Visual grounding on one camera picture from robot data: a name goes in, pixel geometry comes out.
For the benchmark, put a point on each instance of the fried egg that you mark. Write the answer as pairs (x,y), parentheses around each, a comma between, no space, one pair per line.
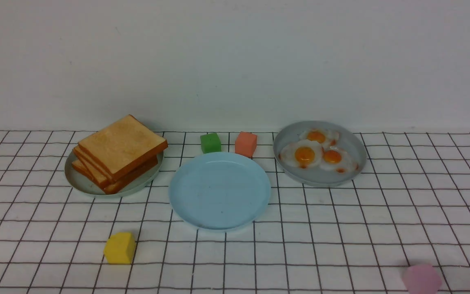
(336,159)
(325,137)
(303,154)

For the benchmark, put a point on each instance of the toast slice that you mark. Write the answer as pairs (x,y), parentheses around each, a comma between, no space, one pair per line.
(88,162)
(123,146)
(127,179)
(95,176)

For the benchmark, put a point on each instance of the salmon foam cube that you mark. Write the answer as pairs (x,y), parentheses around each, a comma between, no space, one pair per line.
(245,144)

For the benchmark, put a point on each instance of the green foam cube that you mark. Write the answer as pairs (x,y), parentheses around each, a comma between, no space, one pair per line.
(210,143)

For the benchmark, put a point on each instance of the light blue centre plate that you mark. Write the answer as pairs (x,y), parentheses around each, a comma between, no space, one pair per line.
(219,191)

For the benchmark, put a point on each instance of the grey egg plate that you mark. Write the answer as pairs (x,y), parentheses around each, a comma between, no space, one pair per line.
(316,176)

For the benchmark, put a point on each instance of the yellow foam block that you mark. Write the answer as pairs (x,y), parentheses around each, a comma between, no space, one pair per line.
(120,249)

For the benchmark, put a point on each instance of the green-grey bread plate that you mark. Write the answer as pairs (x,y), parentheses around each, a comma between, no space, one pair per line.
(84,185)

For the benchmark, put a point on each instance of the white grid tablecloth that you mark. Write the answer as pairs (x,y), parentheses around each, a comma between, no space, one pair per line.
(410,205)

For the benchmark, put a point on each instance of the pink foam block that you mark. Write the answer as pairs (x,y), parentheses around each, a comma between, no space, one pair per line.
(422,279)

